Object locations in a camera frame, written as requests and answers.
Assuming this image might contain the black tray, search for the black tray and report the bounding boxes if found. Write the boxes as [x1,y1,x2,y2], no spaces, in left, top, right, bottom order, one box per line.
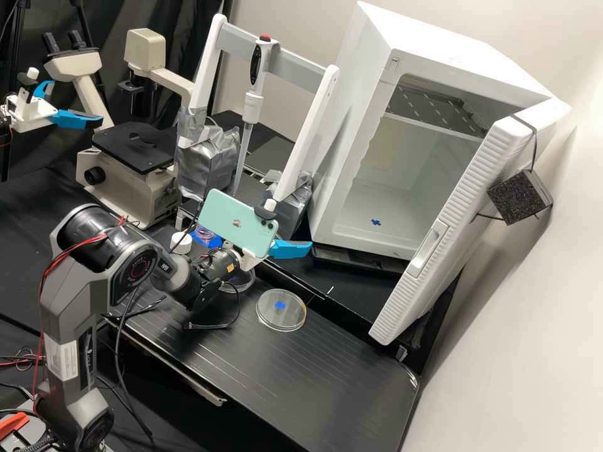
[310,244,411,277]

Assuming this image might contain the black cable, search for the black cable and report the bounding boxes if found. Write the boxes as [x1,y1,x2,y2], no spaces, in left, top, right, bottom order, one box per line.
[106,282,166,446]
[183,277,242,331]

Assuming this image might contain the white pipette stand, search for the white pipette stand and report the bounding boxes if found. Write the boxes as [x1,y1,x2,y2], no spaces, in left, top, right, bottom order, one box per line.
[175,13,341,239]

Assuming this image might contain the incubator door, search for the incubator door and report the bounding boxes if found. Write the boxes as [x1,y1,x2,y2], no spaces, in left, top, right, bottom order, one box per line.
[368,99,573,347]

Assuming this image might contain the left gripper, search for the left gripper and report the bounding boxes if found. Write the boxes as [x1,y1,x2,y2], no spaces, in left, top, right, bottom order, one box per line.
[4,80,104,133]

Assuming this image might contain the red wire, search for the red wire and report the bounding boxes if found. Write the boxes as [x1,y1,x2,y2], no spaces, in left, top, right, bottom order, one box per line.
[0,347,46,374]

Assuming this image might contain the right wrist camera phone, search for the right wrist camera phone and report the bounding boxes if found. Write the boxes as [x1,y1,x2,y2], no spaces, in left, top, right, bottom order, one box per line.
[197,188,280,261]

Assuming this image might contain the pipette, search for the pipette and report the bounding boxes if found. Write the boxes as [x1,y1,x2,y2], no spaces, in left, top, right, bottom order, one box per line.
[231,35,280,196]

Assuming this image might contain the white cap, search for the white cap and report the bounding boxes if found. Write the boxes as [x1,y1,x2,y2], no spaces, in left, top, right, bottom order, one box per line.
[170,230,193,256]

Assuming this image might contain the white incubator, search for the white incubator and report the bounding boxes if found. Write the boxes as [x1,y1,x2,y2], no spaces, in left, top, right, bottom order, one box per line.
[308,0,555,264]

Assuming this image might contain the petri dish lid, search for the petri dish lid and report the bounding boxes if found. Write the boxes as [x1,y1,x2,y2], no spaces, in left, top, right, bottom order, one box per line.
[256,288,308,333]

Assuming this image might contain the cream microscope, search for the cream microscope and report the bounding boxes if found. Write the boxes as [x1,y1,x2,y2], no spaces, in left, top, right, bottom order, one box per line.
[42,28,197,232]

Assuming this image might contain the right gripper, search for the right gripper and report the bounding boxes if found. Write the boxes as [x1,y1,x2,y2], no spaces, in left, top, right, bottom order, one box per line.
[237,238,313,274]

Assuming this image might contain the left phone holder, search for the left phone holder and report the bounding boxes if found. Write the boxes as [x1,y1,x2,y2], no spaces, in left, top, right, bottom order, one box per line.
[18,67,41,107]

